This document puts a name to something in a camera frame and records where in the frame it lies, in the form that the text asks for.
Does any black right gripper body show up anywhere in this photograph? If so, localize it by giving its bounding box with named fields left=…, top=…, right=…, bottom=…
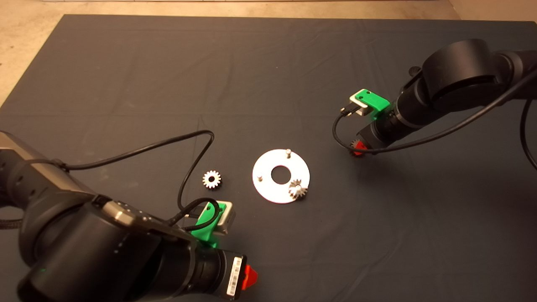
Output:
left=357, top=107, right=414, bottom=154

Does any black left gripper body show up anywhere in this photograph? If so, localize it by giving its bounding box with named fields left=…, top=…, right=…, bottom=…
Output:
left=194, top=250, right=248, bottom=302

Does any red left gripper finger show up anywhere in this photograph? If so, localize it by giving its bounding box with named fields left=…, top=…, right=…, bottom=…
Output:
left=242, top=265, right=258, bottom=292

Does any round metal carrier plate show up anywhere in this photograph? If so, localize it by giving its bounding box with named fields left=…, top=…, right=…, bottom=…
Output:
left=252, top=149, right=310, bottom=205

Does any dark grey table cloth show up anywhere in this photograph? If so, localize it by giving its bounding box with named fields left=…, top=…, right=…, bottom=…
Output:
left=0, top=15, right=537, bottom=302

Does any green right camera mount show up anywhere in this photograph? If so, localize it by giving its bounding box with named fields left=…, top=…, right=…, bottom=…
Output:
left=355, top=89, right=391, bottom=122

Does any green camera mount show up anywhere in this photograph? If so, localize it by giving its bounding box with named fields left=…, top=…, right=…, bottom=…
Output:
left=355, top=89, right=391, bottom=122
left=191, top=202, right=228, bottom=249

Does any black right camera cable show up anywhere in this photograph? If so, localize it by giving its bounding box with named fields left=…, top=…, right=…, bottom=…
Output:
left=333, top=69, right=537, bottom=170

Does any black camera cable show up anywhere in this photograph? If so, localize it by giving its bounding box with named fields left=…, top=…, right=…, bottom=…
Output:
left=333, top=69, right=537, bottom=170
left=63, top=130, right=223, bottom=232

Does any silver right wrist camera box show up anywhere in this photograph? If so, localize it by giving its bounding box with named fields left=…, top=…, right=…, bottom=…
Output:
left=349, top=93, right=370, bottom=117

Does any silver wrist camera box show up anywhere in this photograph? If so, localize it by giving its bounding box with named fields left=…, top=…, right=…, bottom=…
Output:
left=216, top=203, right=236, bottom=235
left=349, top=93, right=370, bottom=117

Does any green left camera mount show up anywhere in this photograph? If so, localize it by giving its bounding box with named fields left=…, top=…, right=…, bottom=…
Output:
left=191, top=202, right=228, bottom=249

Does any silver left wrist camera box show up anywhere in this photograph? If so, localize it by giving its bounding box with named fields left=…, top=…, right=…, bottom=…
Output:
left=216, top=203, right=236, bottom=235

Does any black left camera cable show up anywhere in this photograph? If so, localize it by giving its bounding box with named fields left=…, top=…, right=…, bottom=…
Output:
left=63, top=130, right=223, bottom=232

